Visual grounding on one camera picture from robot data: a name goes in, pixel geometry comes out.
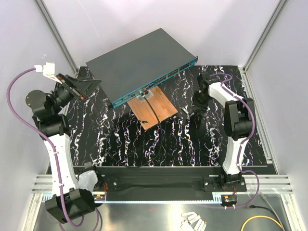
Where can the dark teal network switch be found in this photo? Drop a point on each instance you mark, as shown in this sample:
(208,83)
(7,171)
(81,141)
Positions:
(139,65)

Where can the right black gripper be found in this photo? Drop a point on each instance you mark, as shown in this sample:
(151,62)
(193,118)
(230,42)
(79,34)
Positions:
(200,107)

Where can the white slotted cable duct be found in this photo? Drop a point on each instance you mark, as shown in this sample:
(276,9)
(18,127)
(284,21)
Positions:
(99,198)

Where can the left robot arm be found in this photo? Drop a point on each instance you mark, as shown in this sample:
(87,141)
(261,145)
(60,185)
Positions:
(72,196)

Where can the wooden board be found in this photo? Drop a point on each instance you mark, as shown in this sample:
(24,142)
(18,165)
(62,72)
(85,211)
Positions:
(155,101)

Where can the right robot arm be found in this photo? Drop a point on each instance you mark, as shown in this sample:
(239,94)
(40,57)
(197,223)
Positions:
(239,125)

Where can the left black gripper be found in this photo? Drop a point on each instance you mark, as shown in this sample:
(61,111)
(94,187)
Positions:
(81,89)

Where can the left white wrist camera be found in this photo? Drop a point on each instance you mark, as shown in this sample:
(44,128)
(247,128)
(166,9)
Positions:
(47,70)

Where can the pile of white modules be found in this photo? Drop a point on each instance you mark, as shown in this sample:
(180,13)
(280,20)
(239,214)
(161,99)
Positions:
(192,221)

